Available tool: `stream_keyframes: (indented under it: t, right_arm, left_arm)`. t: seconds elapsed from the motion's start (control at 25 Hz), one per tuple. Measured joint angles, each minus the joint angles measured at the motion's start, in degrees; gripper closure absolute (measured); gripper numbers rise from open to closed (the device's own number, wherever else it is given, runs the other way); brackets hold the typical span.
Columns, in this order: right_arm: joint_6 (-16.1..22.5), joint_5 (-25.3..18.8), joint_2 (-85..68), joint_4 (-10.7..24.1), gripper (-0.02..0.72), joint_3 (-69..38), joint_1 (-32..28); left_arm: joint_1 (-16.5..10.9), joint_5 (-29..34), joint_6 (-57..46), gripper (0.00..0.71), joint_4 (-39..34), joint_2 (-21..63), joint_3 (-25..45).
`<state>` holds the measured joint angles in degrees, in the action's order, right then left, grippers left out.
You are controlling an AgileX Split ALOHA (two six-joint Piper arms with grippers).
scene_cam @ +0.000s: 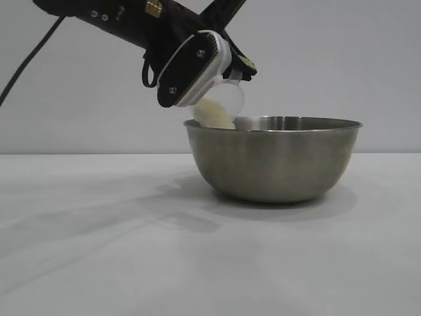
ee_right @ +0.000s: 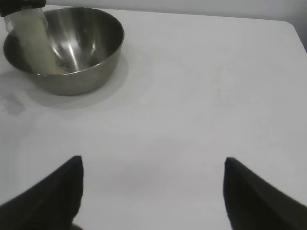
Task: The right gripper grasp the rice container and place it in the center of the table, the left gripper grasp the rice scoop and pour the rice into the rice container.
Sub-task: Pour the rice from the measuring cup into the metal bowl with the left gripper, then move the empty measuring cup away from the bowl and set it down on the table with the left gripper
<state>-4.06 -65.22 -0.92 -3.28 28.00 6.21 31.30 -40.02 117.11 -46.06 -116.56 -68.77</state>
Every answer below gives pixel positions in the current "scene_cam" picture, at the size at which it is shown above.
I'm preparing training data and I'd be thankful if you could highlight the stainless steel mixing bowl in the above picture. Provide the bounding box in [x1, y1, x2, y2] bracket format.
[182, 115, 364, 203]

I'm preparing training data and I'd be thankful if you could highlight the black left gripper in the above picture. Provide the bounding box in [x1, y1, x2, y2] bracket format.
[144, 0, 259, 83]

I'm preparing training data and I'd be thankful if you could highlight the white uncooked rice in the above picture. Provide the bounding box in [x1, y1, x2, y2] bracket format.
[193, 97, 236, 130]

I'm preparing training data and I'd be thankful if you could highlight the short black looped cable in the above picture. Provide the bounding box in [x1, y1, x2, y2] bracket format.
[141, 52, 159, 89]

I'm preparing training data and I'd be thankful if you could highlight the clear plastic measuring cup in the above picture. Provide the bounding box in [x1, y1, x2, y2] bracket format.
[191, 70, 247, 130]

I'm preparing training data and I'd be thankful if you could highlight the long black cable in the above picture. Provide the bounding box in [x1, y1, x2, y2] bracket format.
[0, 16, 64, 106]

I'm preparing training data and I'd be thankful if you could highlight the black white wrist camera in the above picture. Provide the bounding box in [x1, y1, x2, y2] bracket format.
[155, 29, 233, 109]

